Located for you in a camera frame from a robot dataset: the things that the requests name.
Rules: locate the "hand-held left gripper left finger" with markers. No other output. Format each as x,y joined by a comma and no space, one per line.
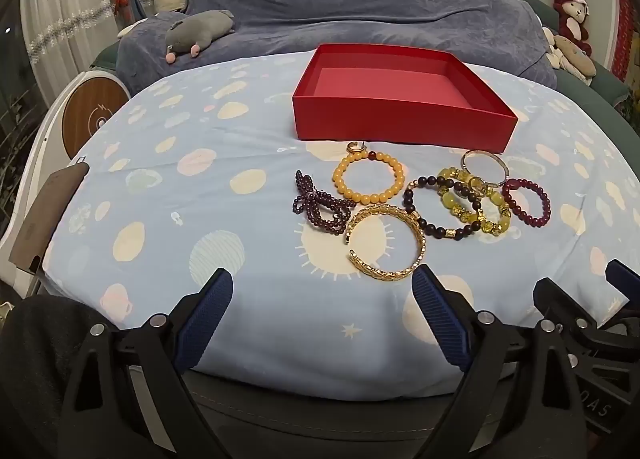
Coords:
205,314

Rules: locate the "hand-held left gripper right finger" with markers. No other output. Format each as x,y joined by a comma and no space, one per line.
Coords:
440,319

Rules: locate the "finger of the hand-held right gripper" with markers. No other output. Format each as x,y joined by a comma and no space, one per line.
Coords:
565,296
622,275

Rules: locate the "gold cuff bangle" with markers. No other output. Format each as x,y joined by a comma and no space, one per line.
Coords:
419,241

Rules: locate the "thin metal bangle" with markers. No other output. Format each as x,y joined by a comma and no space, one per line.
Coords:
480,152

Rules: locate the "red cardboard box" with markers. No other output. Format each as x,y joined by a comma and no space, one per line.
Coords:
400,124

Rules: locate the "light blue planet-print sheet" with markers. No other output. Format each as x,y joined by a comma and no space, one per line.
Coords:
200,139

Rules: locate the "green sofa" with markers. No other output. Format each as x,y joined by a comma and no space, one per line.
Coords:
590,99

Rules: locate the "beige spotted plush toy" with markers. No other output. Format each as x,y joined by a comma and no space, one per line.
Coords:
572,56

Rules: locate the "white stand with wooden disc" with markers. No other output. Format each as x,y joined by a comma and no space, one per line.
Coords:
95,114

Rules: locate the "red monkey plush toy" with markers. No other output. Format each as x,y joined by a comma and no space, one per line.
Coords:
570,19

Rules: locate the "grey plush toy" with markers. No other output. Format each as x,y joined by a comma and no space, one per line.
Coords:
200,29

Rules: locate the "silver tinsel garland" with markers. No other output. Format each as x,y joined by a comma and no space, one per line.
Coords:
75,21

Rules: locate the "blue-grey blanket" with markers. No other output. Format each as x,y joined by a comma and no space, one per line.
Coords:
350,4

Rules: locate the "red wall hanging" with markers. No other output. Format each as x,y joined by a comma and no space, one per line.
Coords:
624,34

